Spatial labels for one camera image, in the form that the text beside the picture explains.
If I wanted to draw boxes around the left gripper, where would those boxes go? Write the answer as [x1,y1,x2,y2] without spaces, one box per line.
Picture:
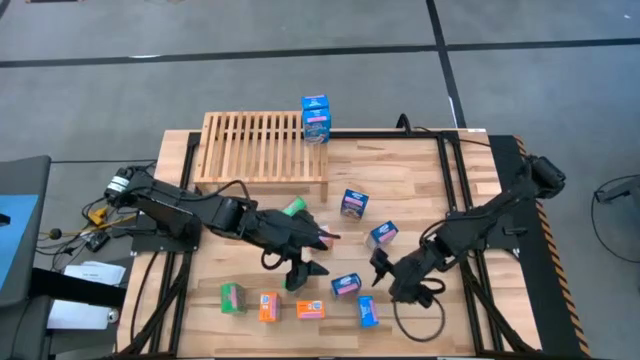
[237,199,342,293]

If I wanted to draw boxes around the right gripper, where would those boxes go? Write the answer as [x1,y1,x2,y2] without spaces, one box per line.
[371,248,445,307]

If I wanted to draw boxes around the blue Frosted Flakes box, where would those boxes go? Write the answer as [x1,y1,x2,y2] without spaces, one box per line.
[365,220,400,252]
[340,188,370,221]
[330,272,363,300]

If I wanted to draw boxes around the blue Rice Krispies box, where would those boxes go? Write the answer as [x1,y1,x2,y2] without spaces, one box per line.
[301,94,330,111]
[302,108,332,146]
[357,295,380,329]

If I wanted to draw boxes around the wooden slatted shelf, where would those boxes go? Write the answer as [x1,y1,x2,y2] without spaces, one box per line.
[193,110,331,205]

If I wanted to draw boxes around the black mat with hazard stripes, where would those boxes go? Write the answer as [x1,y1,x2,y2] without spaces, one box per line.
[487,133,594,359]

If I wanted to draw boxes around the black power adapter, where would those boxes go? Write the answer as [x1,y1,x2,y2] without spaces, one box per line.
[83,231,112,253]

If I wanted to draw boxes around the white paper sheet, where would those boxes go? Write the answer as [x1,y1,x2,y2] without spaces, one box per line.
[63,260,127,287]
[46,298,121,331]

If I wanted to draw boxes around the black desk foot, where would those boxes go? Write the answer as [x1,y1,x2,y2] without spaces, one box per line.
[28,267,127,309]

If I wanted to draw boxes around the blue panel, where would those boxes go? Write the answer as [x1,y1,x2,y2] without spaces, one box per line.
[0,193,40,294]

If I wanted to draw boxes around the grey desk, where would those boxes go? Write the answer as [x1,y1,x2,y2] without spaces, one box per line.
[0,154,53,360]

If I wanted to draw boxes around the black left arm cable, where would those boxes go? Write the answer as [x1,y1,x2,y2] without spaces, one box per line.
[192,178,292,272]

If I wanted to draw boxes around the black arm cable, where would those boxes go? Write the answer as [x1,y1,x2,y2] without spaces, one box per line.
[392,277,448,344]
[192,178,292,272]

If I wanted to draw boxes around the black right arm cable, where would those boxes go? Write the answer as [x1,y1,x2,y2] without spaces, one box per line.
[392,277,448,344]

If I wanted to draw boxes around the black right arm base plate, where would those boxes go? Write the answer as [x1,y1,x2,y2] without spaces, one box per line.
[446,211,522,252]

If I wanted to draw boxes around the black aluminium frame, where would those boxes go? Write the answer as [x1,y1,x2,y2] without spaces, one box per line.
[117,128,539,360]

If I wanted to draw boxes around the black looped cable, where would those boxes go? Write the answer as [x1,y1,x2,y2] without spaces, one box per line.
[397,113,494,149]

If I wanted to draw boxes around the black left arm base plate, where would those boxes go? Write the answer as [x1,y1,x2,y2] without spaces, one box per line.
[130,213,204,254]

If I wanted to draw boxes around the yellow cable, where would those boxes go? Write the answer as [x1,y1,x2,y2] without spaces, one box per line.
[87,203,139,226]

